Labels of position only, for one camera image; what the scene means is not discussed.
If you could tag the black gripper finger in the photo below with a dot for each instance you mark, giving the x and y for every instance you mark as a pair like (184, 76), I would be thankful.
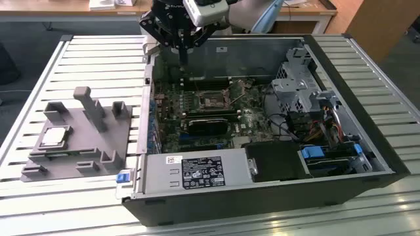
(203, 34)
(160, 34)

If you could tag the thin metal locking lever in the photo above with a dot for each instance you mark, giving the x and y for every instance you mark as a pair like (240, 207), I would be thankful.
(237, 97)
(196, 85)

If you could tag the silver CPU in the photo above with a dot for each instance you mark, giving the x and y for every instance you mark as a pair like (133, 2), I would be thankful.
(55, 136)

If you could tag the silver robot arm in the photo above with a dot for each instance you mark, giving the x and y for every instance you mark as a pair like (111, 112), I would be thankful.
(243, 14)

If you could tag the CPU socket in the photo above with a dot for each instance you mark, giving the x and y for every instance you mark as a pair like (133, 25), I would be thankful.
(211, 100)

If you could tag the white box with dark print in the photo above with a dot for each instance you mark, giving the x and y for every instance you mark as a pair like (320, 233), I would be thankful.
(125, 2)

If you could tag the white papers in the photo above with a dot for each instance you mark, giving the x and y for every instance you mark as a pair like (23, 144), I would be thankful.
(295, 2)

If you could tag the wooden desk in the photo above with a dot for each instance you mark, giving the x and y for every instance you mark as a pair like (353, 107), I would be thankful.
(311, 11)

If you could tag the metal drive cage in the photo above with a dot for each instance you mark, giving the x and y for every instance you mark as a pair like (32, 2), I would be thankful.
(295, 86)

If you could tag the green motherboard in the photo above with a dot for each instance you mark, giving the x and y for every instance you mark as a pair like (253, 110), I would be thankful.
(252, 118)

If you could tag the black graphics card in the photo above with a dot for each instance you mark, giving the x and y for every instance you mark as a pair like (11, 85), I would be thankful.
(208, 127)

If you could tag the silver chipset heatsink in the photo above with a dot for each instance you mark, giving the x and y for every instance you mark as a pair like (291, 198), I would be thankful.
(240, 142)

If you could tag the black expansion slot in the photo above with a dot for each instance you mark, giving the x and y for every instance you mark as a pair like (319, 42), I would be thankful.
(196, 148)

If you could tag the grey parts rack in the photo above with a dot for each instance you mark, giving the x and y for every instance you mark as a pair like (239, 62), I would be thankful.
(81, 137)

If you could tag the wooden cabinet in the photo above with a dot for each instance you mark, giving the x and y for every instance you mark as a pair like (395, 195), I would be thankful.
(377, 24)

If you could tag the black plastic shroud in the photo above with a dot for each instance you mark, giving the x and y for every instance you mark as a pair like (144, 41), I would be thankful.
(275, 159)

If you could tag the silver metal latch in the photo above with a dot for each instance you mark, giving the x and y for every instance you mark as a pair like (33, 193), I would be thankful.
(253, 167)

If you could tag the green RAM stick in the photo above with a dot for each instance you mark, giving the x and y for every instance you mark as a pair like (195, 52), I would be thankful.
(61, 154)

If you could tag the grey power supply unit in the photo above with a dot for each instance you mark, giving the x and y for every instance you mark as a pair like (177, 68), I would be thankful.
(157, 177)

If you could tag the hard disk in blue carrier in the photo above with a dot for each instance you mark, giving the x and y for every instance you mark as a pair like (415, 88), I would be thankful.
(311, 152)

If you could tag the blue plastic latch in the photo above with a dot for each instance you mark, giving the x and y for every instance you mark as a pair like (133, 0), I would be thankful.
(121, 177)

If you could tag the black PC case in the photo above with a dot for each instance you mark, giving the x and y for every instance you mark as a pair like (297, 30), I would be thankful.
(229, 209)

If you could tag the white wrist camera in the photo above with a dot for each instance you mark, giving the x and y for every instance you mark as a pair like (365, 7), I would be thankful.
(207, 14)

